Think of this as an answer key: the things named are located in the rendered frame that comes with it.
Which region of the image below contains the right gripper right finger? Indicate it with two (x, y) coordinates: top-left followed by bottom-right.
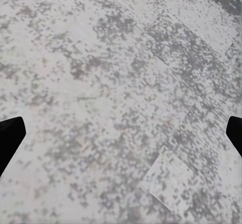
(226, 116), (242, 157)

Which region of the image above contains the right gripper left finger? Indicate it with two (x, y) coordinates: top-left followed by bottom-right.
(0, 117), (26, 176)

